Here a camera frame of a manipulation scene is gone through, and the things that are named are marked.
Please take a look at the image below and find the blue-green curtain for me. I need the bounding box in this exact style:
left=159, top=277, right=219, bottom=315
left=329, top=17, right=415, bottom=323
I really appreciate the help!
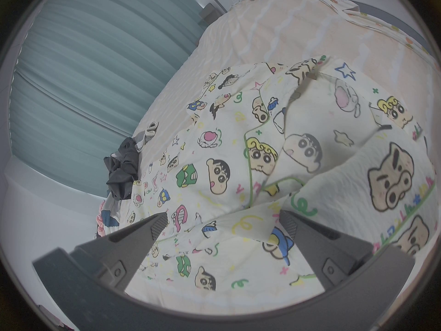
left=14, top=0, right=209, bottom=132
left=8, top=73, right=149, bottom=199

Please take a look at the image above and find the bed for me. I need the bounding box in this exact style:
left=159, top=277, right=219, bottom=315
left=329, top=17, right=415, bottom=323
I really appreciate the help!
left=122, top=0, right=441, bottom=306

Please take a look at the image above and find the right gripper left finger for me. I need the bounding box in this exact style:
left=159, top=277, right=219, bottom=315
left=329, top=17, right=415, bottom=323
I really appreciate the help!
left=73, top=213, right=169, bottom=290

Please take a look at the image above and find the grey garment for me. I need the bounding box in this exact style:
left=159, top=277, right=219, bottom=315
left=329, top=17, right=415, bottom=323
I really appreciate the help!
left=133, top=121, right=159, bottom=152

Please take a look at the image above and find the grey bedside table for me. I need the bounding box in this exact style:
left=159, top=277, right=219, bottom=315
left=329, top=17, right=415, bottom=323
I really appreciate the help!
left=200, top=2, right=224, bottom=21

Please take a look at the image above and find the white and blue sweater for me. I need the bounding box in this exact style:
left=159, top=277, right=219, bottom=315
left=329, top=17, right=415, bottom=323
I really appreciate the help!
left=100, top=195, right=121, bottom=228

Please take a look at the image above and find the white printed pillow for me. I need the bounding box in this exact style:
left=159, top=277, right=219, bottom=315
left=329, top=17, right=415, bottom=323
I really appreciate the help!
left=324, top=0, right=435, bottom=58

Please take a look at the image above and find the pink garment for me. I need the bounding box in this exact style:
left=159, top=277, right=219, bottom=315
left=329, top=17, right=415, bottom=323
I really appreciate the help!
left=94, top=200, right=107, bottom=240

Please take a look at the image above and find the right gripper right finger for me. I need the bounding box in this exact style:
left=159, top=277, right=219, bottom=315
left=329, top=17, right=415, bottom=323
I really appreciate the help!
left=280, top=210, right=373, bottom=290

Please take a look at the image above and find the white printed pyjama top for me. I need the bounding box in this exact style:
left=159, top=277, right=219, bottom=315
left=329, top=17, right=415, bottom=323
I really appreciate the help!
left=122, top=55, right=438, bottom=302

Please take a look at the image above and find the black garment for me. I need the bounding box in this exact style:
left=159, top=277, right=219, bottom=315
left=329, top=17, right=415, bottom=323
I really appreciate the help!
left=104, top=137, right=140, bottom=201

